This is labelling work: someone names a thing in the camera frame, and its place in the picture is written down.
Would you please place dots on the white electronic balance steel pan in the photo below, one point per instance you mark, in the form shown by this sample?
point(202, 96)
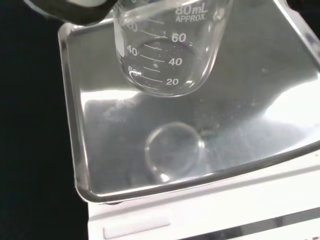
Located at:
point(225, 140)

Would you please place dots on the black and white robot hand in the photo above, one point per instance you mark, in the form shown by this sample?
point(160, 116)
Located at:
point(75, 12)

